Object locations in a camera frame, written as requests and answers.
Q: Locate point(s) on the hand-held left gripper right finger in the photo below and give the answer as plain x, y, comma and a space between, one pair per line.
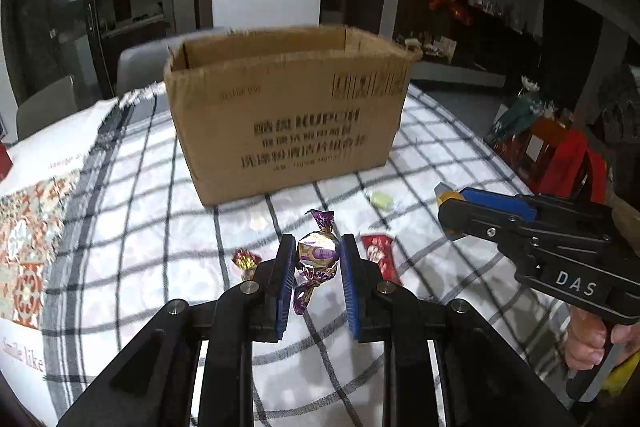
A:
352, 297

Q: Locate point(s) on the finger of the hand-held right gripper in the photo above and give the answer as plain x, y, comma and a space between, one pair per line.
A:
495, 202
480, 224

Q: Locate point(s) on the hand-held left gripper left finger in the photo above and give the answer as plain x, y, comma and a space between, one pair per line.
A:
280, 297

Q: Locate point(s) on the white lettered table cover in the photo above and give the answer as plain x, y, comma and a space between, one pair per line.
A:
45, 147

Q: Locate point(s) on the black white checkered tablecloth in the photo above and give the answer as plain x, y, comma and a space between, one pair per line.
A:
150, 232

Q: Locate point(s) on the light green candy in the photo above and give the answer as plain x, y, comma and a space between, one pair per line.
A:
382, 199

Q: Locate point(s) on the dark sideboard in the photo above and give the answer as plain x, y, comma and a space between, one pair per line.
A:
500, 37

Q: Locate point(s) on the grey chair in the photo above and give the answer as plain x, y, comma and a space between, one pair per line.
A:
47, 107
145, 67

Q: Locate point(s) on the small red snack packet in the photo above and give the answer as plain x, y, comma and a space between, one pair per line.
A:
382, 252

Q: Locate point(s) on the red gift box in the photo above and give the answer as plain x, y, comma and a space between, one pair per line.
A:
565, 157

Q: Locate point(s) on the golden round candy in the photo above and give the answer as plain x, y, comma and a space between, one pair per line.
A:
451, 196

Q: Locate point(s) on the floral patterned table runner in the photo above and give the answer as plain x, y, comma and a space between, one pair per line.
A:
30, 257

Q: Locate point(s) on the white low bench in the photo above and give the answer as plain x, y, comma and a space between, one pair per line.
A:
460, 74

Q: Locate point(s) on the dark sliding glass door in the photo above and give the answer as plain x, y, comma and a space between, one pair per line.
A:
60, 7

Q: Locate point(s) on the flower bouquet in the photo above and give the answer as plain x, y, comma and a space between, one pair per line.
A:
525, 107

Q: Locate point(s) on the brown cardboard box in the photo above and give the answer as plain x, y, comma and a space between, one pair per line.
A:
290, 132

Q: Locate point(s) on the red gift bag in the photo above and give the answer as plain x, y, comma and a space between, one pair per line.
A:
4, 162

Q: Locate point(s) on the red gold wrapped candy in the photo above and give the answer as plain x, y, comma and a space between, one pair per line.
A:
245, 263

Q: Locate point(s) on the purple gold candy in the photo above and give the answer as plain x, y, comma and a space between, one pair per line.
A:
315, 252

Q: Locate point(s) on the person's right hand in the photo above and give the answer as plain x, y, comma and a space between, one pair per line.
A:
587, 337

